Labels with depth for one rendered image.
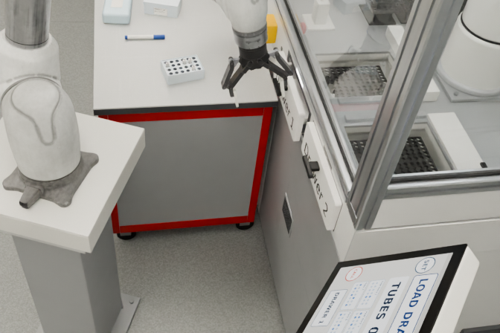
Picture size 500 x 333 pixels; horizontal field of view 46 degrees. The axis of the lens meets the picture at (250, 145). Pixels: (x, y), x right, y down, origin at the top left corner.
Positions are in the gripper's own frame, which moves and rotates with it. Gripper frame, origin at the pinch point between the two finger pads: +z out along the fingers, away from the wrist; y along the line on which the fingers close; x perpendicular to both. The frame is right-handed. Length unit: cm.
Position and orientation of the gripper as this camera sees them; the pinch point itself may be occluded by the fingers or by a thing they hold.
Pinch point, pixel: (259, 96)
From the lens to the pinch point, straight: 171.9
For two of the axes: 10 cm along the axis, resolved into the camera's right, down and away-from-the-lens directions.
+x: -1.7, -7.2, 6.7
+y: 9.8, -2.0, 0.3
